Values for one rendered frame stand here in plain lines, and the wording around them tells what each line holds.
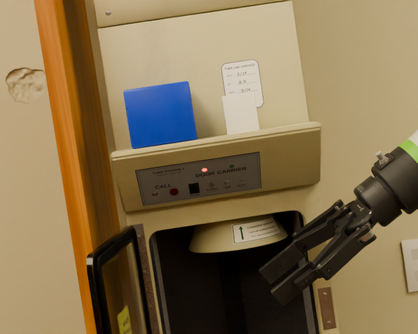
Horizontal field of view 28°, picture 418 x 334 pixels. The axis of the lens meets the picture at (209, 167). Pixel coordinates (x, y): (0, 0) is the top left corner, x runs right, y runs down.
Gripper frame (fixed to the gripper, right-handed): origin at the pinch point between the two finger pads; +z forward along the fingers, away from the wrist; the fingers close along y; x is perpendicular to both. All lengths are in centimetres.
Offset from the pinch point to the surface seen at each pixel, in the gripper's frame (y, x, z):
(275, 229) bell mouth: -15.0, -0.4, -3.1
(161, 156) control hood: -5.0, -25.8, 2.7
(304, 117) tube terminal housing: -13.7, -13.3, -18.5
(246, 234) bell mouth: -12.7, -4.0, 1.1
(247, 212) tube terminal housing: -11.5, -7.4, -1.5
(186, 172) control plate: -6.8, -20.8, 1.5
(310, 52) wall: -58, -9, -32
